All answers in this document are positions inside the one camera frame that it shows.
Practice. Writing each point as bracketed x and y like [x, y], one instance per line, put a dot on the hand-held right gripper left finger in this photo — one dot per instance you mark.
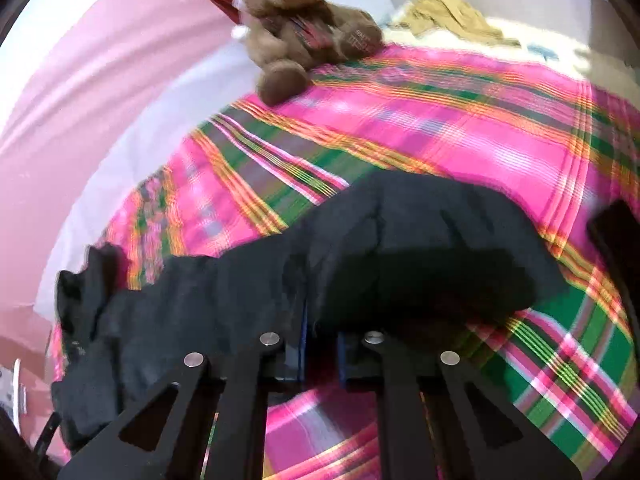
[301, 360]

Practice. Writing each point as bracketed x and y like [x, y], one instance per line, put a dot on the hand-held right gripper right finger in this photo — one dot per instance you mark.
[343, 360]

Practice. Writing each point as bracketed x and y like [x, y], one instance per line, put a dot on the black garment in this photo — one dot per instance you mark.
[400, 240]

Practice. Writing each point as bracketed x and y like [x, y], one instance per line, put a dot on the pink plaid blanket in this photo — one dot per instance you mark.
[450, 125]

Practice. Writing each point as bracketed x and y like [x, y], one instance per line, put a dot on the dark cloth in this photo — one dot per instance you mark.
[617, 240]

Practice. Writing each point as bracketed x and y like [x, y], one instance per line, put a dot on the brown teddy bear with santa hat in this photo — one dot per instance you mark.
[295, 15]

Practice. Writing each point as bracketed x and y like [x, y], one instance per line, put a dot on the pink curtain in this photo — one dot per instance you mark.
[75, 90]

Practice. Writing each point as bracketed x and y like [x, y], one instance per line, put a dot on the khaki cloth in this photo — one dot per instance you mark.
[450, 12]

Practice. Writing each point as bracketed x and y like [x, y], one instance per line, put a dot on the white printed bedsheet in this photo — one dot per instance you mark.
[550, 45]

